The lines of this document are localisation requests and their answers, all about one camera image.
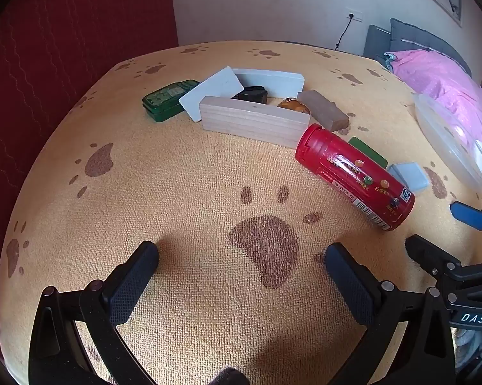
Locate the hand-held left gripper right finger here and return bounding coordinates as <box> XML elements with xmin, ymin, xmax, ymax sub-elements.
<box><xmin>324</xmin><ymin>243</ymin><xmax>456</xmax><ymax>385</ymax></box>

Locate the pink duvet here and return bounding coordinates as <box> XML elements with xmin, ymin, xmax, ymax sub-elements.
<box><xmin>385</xmin><ymin>49</ymin><xmax>482</xmax><ymax>149</ymax></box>

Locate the light blue tile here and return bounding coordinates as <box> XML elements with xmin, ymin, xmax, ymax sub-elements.
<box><xmin>387</xmin><ymin>162</ymin><xmax>429</xmax><ymax>193</ymax></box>

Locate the yellow paw-print blanket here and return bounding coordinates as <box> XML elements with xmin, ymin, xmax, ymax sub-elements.
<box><xmin>0</xmin><ymin>40</ymin><xmax>482</xmax><ymax>385</ymax></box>

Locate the black power cable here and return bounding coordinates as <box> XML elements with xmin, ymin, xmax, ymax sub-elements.
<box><xmin>335</xmin><ymin>16</ymin><xmax>354</xmax><ymax>51</ymax></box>

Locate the red cylindrical canister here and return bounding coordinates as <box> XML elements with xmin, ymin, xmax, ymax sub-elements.
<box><xmin>295</xmin><ymin>124</ymin><xmax>415</xmax><ymax>232</ymax></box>

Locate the green flat tile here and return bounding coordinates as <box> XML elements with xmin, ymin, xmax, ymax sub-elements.
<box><xmin>348</xmin><ymin>137</ymin><xmax>388</xmax><ymax>169</ymax></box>

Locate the grey cloth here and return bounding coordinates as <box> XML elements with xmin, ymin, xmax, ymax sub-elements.
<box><xmin>451</xmin><ymin>323</ymin><xmax>482</xmax><ymax>375</ymax></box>

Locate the brown rectangular block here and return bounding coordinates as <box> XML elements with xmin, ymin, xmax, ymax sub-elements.
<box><xmin>297</xmin><ymin>90</ymin><xmax>351</xmax><ymax>132</ymax></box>

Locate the red curtain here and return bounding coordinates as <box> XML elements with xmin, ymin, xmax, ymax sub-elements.
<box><xmin>0</xmin><ymin>0</ymin><xmax>180</xmax><ymax>364</ymax></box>

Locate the green bottle-shaped tin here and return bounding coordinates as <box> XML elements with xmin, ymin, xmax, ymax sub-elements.
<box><xmin>142</xmin><ymin>79</ymin><xmax>201</xmax><ymax>123</ymax></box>

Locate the light wooden block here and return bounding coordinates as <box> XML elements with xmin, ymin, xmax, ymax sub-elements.
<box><xmin>199</xmin><ymin>96</ymin><xmax>311</xmax><ymax>149</ymax></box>

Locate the clear plastic container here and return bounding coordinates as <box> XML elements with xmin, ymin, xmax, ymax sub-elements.
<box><xmin>413</xmin><ymin>93</ymin><xmax>482</xmax><ymax>195</ymax></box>

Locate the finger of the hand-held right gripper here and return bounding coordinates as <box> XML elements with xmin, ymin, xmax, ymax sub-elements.
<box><xmin>405</xmin><ymin>235</ymin><xmax>464</xmax><ymax>279</ymax></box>
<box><xmin>450</xmin><ymin>201</ymin><xmax>482</xmax><ymax>232</ymax></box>

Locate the white rectangular block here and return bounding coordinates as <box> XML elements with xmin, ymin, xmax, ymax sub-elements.
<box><xmin>179</xmin><ymin>66</ymin><xmax>245</xmax><ymax>122</ymax></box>

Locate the long white box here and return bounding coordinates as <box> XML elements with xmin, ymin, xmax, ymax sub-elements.
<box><xmin>232</xmin><ymin>68</ymin><xmax>304</xmax><ymax>99</ymax></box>

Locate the grey upholstered headboard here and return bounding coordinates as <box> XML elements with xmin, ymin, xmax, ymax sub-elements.
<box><xmin>363</xmin><ymin>18</ymin><xmax>472</xmax><ymax>77</ymax></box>

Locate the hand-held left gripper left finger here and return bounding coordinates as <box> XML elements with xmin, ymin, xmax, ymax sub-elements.
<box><xmin>28</xmin><ymin>241</ymin><xmax>173</xmax><ymax>385</ymax></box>

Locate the small round gold-rimmed jar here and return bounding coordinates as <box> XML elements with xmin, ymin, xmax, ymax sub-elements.
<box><xmin>277</xmin><ymin>97</ymin><xmax>311</xmax><ymax>116</ymax></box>

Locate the black ribbed plastic piece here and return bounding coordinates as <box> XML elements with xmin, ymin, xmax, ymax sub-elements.
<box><xmin>232</xmin><ymin>85</ymin><xmax>269</xmax><ymax>105</ymax></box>

